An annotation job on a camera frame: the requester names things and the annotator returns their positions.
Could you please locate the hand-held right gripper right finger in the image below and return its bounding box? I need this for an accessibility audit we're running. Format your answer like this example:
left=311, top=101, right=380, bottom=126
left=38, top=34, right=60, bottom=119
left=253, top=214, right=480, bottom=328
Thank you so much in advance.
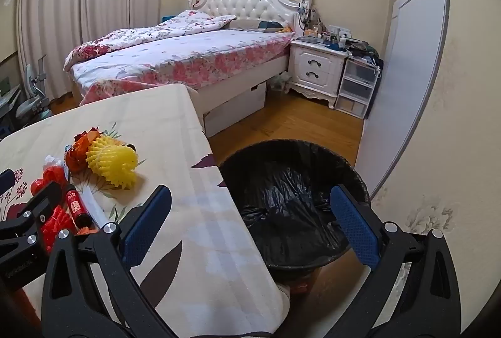
left=329, top=184, right=462, bottom=338

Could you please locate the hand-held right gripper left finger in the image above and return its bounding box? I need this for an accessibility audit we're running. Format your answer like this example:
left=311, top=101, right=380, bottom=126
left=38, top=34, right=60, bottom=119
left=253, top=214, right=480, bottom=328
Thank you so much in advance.
left=41, top=185, right=184, bottom=338

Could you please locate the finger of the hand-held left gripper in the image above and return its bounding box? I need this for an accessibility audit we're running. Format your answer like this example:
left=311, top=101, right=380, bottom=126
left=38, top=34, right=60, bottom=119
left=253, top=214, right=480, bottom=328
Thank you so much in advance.
left=0, top=168, right=16, bottom=198
left=0, top=182, right=65, bottom=248

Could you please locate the red bottle with black cap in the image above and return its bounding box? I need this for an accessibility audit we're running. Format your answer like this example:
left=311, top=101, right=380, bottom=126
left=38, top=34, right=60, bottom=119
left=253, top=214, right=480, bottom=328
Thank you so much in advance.
left=65, top=189, right=92, bottom=230

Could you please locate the white tissue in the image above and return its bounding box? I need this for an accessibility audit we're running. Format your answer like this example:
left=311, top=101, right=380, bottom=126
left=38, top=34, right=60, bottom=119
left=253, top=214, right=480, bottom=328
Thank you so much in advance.
left=44, top=155, right=70, bottom=182

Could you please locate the red foam fruit net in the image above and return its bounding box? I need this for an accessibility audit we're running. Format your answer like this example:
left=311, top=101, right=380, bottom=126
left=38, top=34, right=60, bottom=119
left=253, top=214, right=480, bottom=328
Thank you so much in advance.
left=30, top=167, right=76, bottom=253

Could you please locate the orange plastic wrapper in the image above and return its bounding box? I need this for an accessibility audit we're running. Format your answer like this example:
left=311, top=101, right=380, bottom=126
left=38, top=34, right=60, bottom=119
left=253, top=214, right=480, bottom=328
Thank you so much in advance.
left=65, top=128, right=103, bottom=172

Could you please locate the yellow foam fruit net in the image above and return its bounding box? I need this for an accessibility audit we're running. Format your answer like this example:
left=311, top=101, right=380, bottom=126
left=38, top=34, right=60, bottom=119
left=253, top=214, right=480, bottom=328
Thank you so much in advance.
left=86, top=135, right=140, bottom=190

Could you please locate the black trash bin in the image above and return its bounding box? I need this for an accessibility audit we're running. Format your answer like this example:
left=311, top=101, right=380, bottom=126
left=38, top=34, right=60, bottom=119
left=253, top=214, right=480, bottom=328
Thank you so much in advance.
left=218, top=139, right=371, bottom=282

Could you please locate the clear plastic drawer unit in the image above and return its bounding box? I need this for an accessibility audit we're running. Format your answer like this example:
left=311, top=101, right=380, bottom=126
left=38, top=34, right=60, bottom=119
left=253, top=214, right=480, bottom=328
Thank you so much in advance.
left=336, top=56, right=380, bottom=119

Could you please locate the white cardboard box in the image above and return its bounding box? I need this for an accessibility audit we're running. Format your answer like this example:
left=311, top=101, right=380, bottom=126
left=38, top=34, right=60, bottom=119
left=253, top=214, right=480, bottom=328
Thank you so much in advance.
left=204, top=81, right=267, bottom=138

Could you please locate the clear plastic bag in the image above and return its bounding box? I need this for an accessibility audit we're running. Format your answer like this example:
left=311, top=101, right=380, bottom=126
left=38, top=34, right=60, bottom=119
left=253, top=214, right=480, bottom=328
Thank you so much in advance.
left=270, top=72, right=292, bottom=92

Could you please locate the white carved nightstand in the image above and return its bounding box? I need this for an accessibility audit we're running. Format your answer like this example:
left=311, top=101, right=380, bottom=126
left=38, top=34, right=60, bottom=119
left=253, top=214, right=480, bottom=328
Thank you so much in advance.
left=285, top=38, right=351, bottom=110

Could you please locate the white bed with tufted headboard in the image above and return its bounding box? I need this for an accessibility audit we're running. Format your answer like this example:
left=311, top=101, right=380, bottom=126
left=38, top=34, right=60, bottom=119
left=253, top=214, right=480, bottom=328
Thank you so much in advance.
left=65, top=0, right=301, bottom=137

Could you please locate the pile of nightstand clutter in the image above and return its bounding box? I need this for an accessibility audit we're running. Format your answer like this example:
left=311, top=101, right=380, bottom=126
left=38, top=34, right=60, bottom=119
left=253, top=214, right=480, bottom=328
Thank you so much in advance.
left=297, top=19, right=382, bottom=60

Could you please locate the white sliding door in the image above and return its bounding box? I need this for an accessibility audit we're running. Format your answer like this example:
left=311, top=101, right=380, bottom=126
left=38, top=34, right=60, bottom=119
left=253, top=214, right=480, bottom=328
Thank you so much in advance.
left=356, top=0, right=449, bottom=198

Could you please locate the pink floral quilt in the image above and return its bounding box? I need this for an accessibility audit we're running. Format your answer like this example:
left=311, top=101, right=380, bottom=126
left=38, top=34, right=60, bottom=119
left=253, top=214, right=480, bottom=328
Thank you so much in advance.
left=65, top=9, right=237, bottom=68

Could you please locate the grey pillow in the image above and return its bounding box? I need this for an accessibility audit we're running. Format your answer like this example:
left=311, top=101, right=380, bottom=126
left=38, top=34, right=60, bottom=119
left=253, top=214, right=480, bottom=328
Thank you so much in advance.
left=231, top=18, right=271, bottom=32

